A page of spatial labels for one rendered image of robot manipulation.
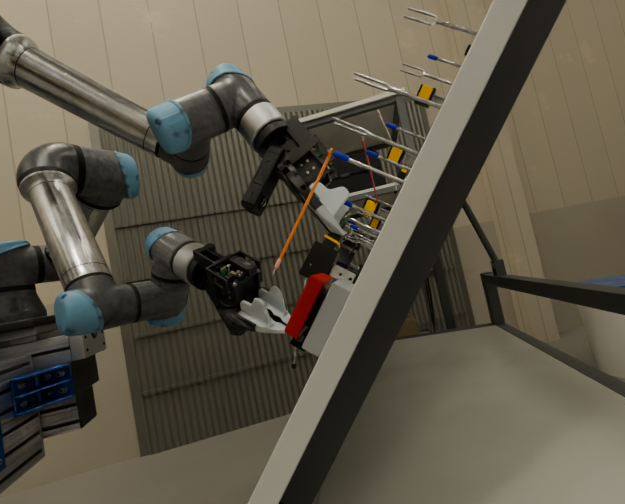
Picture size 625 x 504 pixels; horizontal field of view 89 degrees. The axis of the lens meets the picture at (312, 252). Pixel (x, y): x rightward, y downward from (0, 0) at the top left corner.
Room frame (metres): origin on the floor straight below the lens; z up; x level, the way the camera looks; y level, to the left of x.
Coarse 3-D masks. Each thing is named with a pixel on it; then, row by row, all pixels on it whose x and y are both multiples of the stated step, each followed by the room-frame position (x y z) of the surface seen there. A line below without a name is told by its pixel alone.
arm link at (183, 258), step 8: (184, 248) 0.57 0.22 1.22; (192, 248) 0.56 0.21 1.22; (176, 256) 0.56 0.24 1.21; (184, 256) 0.56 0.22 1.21; (192, 256) 0.55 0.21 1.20; (176, 264) 0.56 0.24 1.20; (184, 264) 0.55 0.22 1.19; (176, 272) 0.57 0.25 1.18; (184, 272) 0.55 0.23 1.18; (184, 280) 0.57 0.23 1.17
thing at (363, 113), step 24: (384, 96) 1.36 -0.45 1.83; (312, 120) 1.44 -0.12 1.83; (360, 120) 1.54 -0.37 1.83; (384, 120) 1.59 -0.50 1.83; (408, 120) 1.35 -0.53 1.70; (336, 144) 1.78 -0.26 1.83; (360, 144) 1.86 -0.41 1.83; (384, 144) 1.91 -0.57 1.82; (408, 144) 1.36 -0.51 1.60; (360, 192) 1.44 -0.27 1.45; (384, 192) 1.39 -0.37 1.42; (360, 216) 1.95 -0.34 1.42
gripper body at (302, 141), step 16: (272, 128) 0.49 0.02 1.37; (288, 128) 0.51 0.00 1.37; (304, 128) 0.50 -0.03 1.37; (256, 144) 0.51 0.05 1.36; (272, 144) 0.51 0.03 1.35; (288, 144) 0.51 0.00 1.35; (304, 144) 0.48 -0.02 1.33; (320, 144) 0.48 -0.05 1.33; (288, 160) 0.49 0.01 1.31; (304, 160) 0.49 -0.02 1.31; (320, 160) 0.48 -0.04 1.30; (304, 176) 0.49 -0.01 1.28; (336, 176) 0.54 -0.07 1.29
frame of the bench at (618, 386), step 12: (492, 324) 1.25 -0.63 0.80; (504, 324) 1.22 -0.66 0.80; (408, 336) 1.33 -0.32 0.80; (516, 336) 1.06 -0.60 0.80; (528, 336) 1.03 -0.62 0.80; (540, 348) 0.91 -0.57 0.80; (552, 348) 0.89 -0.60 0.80; (564, 360) 0.80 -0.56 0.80; (576, 360) 0.79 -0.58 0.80; (588, 372) 0.72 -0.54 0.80; (600, 372) 0.71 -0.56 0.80; (612, 384) 0.65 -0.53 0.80; (624, 384) 0.64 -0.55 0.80; (624, 396) 0.60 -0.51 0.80
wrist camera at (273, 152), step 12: (264, 156) 0.50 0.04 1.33; (276, 156) 0.49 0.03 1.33; (264, 168) 0.49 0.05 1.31; (252, 180) 0.49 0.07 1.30; (264, 180) 0.49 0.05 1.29; (276, 180) 0.52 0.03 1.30; (252, 192) 0.49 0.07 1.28; (264, 192) 0.50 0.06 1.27; (252, 204) 0.49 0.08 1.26; (264, 204) 0.51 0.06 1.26
